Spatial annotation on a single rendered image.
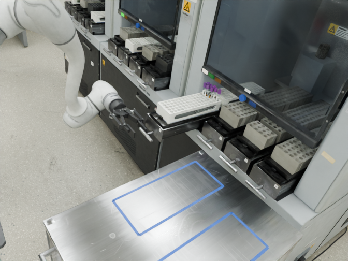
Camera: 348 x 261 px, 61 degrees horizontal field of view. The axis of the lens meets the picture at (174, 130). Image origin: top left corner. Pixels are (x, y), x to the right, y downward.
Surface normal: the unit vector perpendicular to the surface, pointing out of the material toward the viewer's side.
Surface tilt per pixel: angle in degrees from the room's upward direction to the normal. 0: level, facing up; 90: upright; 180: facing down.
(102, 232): 0
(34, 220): 0
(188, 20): 90
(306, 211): 0
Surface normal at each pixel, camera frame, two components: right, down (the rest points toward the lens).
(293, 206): 0.15, -0.80
